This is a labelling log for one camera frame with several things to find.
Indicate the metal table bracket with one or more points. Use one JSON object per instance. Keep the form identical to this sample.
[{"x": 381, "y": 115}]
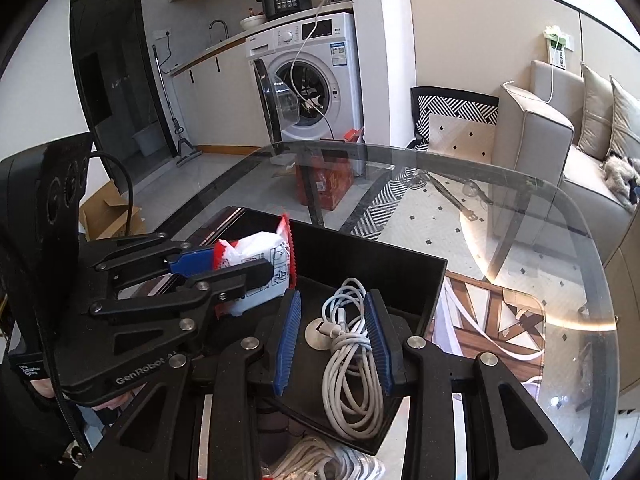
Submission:
[{"x": 450, "y": 197}]

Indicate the white bowl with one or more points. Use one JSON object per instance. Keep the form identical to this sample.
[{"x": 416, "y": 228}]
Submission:
[{"x": 252, "y": 22}]

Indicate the dark glass door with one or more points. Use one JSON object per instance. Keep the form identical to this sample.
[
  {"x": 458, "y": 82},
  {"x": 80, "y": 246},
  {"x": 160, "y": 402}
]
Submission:
[{"x": 115, "y": 60}]

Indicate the beige sofa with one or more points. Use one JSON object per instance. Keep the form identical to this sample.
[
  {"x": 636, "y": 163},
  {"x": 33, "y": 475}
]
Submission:
[{"x": 540, "y": 130}]

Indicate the black white patterned mat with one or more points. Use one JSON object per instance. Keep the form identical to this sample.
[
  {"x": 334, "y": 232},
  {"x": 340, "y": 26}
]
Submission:
[{"x": 450, "y": 130}]

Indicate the black storage box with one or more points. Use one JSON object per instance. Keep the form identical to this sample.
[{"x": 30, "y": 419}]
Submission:
[{"x": 360, "y": 260}]

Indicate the grey fluffy toy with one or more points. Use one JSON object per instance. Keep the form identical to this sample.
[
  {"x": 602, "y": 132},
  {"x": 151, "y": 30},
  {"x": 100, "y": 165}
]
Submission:
[{"x": 617, "y": 170}]

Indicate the beige sofa pillow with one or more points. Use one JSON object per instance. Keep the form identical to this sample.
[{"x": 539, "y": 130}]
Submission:
[
  {"x": 627, "y": 120},
  {"x": 595, "y": 110}
]

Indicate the white kitchen counter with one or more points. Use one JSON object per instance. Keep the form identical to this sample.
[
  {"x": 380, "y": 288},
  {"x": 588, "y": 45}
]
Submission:
[{"x": 225, "y": 45}]

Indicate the red cardboard box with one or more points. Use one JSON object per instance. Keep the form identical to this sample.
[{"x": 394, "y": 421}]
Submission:
[{"x": 330, "y": 180}]

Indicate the white wall socket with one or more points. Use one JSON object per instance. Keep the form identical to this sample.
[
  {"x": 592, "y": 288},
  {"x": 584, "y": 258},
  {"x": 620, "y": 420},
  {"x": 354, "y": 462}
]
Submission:
[{"x": 159, "y": 35}]

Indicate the metal faucet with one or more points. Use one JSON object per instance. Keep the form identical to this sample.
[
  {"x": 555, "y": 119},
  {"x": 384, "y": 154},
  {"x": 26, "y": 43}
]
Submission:
[{"x": 218, "y": 21}]

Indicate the beige side cabinet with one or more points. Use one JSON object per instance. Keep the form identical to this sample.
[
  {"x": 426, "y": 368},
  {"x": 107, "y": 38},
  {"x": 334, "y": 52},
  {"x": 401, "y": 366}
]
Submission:
[{"x": 625, "y": 320}]

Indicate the brown cardboard box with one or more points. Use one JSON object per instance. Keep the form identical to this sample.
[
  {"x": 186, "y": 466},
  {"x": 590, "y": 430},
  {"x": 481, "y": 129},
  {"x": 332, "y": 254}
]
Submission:
[{"x": 105, "y": 215}]

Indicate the flat mop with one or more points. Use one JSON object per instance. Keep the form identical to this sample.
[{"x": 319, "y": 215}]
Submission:
[{"x": 186, "y": 156}]

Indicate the white wall charger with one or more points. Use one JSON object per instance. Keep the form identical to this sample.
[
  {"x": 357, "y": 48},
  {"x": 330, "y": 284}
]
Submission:
[{"x": 555, "y": 50}]

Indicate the white washing machine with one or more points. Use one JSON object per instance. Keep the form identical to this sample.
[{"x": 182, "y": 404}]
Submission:
[{"x": 320, "y": 50}]

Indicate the white base cabinet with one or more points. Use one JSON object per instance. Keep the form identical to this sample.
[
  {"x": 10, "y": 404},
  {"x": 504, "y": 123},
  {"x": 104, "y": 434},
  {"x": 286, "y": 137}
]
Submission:
[{"x": 220, "y": 100}]

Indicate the grey bucket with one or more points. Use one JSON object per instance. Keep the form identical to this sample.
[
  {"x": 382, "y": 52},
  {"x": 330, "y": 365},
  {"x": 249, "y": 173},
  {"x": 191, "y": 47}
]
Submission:
[{"x": 147, "y": 141}]

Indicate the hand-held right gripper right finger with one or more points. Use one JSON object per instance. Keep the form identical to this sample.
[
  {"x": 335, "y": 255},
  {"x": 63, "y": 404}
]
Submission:
[{"x": 380, "y": 345}]

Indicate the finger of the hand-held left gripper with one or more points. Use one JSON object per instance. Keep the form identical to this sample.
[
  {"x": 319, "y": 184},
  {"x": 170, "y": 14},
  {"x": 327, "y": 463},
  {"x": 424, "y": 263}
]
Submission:
[
  {"x": 192, "y": 261},
  {"x": 240, "y": 275}
]

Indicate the red and white packet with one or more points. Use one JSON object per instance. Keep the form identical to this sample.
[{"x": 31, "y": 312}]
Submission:
[{"x": 255, "y": 247}]

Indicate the dark table leg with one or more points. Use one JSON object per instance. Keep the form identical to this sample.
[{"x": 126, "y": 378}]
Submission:
[{"x": 507, "y": 230}]

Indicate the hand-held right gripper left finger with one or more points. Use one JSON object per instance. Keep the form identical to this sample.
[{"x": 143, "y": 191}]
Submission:
[{"x": 287, "y": 342}]

